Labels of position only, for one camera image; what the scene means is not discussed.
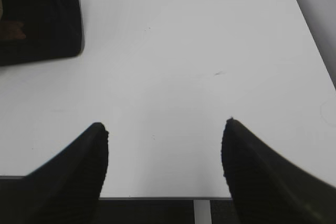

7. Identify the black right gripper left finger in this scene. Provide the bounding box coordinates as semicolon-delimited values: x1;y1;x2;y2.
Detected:
1;122;109;223

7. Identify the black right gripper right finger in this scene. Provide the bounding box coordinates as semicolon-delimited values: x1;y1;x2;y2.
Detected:
221;118;335;223

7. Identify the black tote bag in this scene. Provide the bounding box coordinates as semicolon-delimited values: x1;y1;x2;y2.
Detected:
1;0;83;66

